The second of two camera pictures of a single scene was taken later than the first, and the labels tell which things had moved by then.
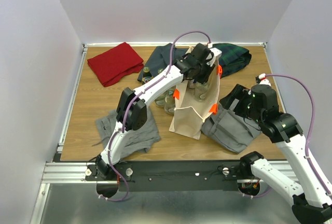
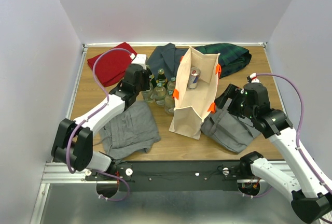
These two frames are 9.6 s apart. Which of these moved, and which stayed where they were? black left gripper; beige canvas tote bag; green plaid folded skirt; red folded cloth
Moved: black left gripper
Stayed: beige canvas tote bag; red folded cloth; green plaid folded skirt
